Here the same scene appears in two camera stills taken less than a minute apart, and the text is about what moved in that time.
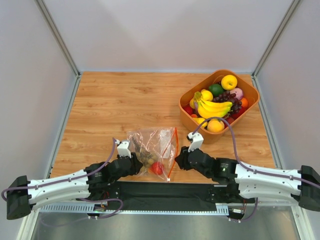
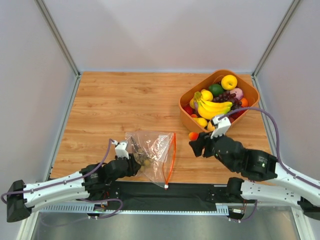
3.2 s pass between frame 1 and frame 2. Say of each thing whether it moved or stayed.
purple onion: stayed
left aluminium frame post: stayed
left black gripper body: stayed
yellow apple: stayed
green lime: stayed
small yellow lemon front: stayed
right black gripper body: moved
